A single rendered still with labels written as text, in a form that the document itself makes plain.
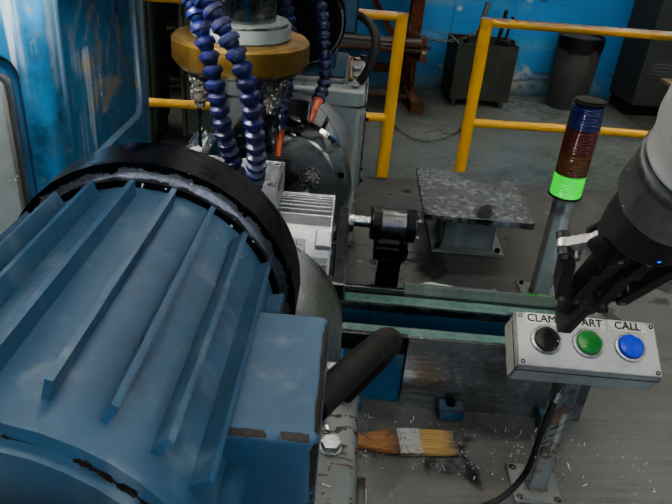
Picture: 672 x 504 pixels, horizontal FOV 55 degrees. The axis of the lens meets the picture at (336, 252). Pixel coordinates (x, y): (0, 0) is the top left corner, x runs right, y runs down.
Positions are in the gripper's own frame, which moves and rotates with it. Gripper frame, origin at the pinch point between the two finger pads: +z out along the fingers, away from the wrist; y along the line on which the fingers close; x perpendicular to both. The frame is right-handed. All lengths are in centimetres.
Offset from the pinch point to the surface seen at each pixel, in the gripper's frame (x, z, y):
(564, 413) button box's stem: 5.8, 19.0, -5.3
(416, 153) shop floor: -244, 287, -22
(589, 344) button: 0.6, 8.0, -4.7
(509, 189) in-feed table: -61, 64, -14
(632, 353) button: 1.2, 7.9, -9.7
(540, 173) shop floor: -230, 278, -103
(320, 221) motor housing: -18.2, 17.3, 28.5
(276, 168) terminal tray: -26.5, 16.9, 35.9
